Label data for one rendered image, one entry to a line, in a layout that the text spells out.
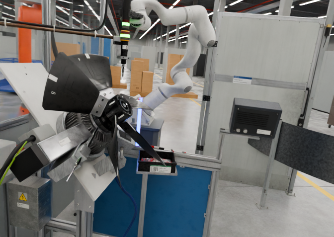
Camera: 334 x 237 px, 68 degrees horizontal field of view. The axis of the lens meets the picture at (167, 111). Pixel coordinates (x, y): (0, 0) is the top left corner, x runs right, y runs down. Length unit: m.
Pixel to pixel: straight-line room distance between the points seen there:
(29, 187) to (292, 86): 2.65
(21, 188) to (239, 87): 2.36
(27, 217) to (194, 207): 0.99
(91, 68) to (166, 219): 1.14
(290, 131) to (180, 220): 1.37
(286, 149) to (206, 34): 1.51
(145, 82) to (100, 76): 7.63
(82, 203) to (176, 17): 1.09
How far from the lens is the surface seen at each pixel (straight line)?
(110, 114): 1.10
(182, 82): 1.79
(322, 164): 2.53
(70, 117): 1.17
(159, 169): 1.42
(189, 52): 1.73
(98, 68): 1.27
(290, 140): 2.62
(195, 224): 1.85
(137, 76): 8.80
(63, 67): 0.98
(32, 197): 1.30
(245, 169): 3.23
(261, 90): 2.99
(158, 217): 1.86
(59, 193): 2.37
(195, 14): 1.54
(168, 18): 1.47
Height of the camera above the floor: 1.45
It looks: 12 degrees down
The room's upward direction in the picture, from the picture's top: 6 degrees clockwise
